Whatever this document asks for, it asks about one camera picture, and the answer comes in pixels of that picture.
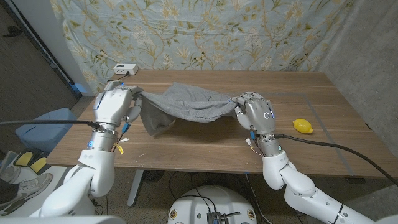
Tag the yellow lemon-shaped stress ball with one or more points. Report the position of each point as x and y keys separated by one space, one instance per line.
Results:
x=303 y=126

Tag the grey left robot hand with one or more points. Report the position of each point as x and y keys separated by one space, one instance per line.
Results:
x=110 y=105

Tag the grey sneaker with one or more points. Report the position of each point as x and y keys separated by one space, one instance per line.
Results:
x=31 y=186
x=9 y=174

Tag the yellow and black foot pedal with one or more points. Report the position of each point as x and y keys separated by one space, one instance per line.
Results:
x=38 y=165
x=23 y=158

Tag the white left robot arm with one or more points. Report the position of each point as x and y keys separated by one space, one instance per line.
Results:
x=93 y=174

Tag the floral printed backdrop cloth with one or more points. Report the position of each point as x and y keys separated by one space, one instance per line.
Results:
x=202 y=34

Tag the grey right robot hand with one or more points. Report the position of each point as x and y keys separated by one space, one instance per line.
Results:
x=259 y=115

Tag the black door hook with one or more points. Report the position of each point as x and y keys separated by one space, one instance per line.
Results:
x=13 y=31

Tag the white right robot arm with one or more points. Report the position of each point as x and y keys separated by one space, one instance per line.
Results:
x=298 y=183

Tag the blue plastic bin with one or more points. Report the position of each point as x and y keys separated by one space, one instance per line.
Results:
x=46 y=137

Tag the white table leg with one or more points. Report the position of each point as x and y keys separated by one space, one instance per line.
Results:
x=135 y=189

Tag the small grey box on torso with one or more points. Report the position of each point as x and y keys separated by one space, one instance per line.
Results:
x=214 y=218

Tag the black trouser leg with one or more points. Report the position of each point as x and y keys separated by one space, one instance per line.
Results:
x=7 y=190

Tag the white robot torso base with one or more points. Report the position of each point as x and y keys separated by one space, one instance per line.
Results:
x=230 y=202

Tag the grey shorts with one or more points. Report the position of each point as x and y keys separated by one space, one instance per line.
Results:
x=186 y=102

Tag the white power strip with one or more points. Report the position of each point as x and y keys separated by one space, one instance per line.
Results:
x=125 y=68

